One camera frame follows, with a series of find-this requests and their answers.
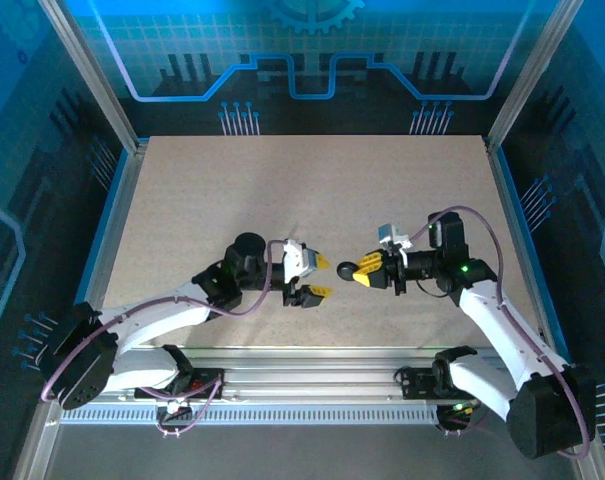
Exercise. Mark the black earbud charging case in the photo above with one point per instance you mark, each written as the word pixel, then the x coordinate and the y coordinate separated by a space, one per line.
pixel 346 270

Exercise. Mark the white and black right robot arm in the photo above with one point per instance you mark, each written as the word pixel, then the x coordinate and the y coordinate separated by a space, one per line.
pixel 487 320

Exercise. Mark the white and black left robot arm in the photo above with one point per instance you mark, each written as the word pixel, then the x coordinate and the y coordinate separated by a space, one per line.
pixel 157 312

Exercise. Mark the aluminium mounting beam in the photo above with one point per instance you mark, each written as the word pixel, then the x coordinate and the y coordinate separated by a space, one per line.
pixel 307 375

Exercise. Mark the small board with LEDs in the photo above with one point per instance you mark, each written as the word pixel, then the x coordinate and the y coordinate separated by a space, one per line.
pixel 459 411

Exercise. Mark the small white connector plug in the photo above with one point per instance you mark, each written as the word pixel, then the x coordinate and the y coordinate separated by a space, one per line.
pixel 177 406

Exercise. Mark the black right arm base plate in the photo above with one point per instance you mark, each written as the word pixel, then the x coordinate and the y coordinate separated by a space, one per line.
pixel 417 382

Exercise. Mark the aluminium table side rail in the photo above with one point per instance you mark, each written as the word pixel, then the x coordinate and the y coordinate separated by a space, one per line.
pixel 496 160
pixel 123 200

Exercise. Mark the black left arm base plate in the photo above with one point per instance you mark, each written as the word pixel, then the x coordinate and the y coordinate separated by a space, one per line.
pixel 207 380

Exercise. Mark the aluminium frame post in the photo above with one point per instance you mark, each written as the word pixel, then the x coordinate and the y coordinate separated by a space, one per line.
pixel 94 75
pixel 594 470
pixel 37 440
pixel 532 75

